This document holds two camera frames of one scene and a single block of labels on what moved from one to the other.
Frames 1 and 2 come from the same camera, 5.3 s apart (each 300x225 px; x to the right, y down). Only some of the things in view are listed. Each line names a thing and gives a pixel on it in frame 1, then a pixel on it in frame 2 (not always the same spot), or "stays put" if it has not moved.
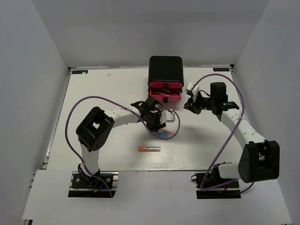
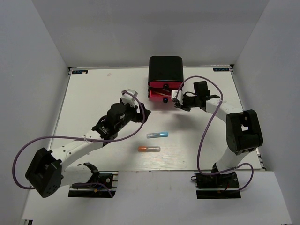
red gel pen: x=168 y=132 → x=161 y=93
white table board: x=199 y=139 stays put
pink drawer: x=165 y=95 stays put
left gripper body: x=153 y=122 → x=131 y=115
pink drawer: x=165 y=85 stays put
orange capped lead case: x=149 y=148 stays put
